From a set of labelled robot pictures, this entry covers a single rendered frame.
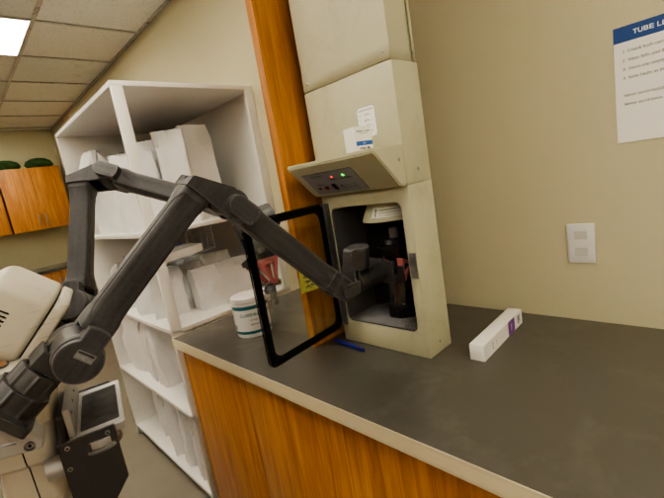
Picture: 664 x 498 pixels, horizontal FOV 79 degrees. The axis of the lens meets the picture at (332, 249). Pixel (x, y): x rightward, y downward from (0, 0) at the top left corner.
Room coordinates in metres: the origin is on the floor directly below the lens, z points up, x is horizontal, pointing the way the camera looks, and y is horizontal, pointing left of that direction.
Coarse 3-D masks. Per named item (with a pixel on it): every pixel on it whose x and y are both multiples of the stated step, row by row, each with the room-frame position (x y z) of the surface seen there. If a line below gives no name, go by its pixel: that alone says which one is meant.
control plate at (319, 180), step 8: (344, 168) 1.03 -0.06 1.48; (304, 176) 1.14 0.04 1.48; (312, 176) 1.13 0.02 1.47; (320, 176) 1.11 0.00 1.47; (328, 176) 1.09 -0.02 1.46; (336, 176) 1.07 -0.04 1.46; (344, 176) 1.06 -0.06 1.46; (352, 176) 1.04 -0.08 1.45; (312, 184) 1.16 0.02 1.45; (320, 184) 1.14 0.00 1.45; (328, 184) 1.12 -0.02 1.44; (336, 184) 1.11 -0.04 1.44; (344, 184) 1.09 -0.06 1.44; (352, 184) 1.07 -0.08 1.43; (360, 184) 1.06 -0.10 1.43; (320, 192) 1.18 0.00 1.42; (328, 192) 1.16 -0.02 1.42; (336, 192) 1.14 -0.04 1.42
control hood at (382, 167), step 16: (400, 144) 1.01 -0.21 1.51; (320, 160) 1.06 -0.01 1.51; (336, 160) 1.02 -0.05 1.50; (352, 160) 0.99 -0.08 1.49; (368, 160) 0.96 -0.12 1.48; (384, 160) 0.95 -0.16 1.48; (400, 160) 0.99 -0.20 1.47; (368, 176) 1.01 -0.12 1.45; (384, 176) 0.98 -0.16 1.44; (400, 176) 0.99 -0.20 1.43; (352, 192) 1.11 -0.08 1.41
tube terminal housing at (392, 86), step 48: (336, 96) 1.15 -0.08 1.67; (384, 96) 1.03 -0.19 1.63; (336, 144) 1.17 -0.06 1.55; (384, 144) 1.04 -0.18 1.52; (384, 192) 1.06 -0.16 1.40; (432, 192) 1.08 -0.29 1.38; (432, 240) 1.06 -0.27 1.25; (432, 288) 1.04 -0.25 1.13; (384, 336) 1.12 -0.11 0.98; (432, 336) 1.02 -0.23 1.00
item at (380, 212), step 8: (368, 208) 1.16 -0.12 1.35; (376, 208) 1.12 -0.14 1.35; (384, 208) 1.11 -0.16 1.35; (392, 208) 1.10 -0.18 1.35; (400, 208) 1.10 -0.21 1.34; (368, 216) 1.14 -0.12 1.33; (376, 216) 1.11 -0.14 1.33; (384, 216) 1.10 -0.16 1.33; (392, 216) 1.09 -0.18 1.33; (400, 216) 1.09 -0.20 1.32
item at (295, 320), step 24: (312, 216) 1.18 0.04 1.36; (312, 240) 1.17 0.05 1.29; (264, 264) 1.03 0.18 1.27; (288, 264) 1.09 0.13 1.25; (264, 288) 1.02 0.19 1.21; (288, 288) 1.08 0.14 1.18; (312, 288) 1.14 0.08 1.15; (288, 312) 1.06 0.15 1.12; (312, 312) 1.13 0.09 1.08; (264, 336) 0.99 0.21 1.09; (288, 336) 1.05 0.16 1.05; (312, 336) 1.12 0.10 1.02
